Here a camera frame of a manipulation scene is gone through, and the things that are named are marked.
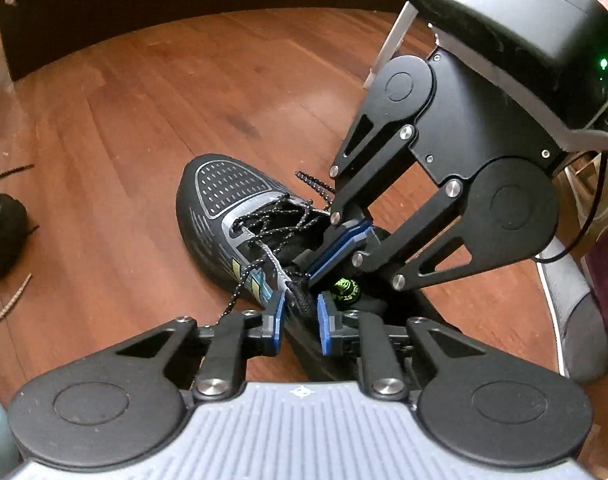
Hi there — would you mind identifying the black cable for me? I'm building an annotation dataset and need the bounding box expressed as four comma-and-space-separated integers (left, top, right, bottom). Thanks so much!
532, 150, 608, 264

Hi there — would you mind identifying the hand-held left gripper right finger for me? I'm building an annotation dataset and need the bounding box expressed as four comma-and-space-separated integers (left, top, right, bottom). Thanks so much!
316, 292, 484, 401

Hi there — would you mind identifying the person's grey mesh shoe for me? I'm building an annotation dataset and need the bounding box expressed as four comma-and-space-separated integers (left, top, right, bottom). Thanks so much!
536, 240, 608, 386

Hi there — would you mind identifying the black sneaker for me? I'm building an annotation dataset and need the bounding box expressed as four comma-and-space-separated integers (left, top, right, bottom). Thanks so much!
175, 156, 464, 383
0, 162, 35, 293

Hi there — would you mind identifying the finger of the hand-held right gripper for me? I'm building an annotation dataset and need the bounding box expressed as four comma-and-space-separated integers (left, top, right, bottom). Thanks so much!
306, 110, 419, 282
349, 179, 480, 292

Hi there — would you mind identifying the black speckled shoelace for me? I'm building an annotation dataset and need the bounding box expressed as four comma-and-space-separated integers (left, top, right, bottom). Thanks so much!
219, 170, 337, 332

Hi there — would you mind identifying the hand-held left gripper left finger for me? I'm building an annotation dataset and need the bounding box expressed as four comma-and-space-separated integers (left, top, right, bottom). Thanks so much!
114, 290, 286, 401

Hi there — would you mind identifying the folding lap table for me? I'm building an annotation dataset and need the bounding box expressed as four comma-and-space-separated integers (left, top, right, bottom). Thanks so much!
363, 1, 419, 92

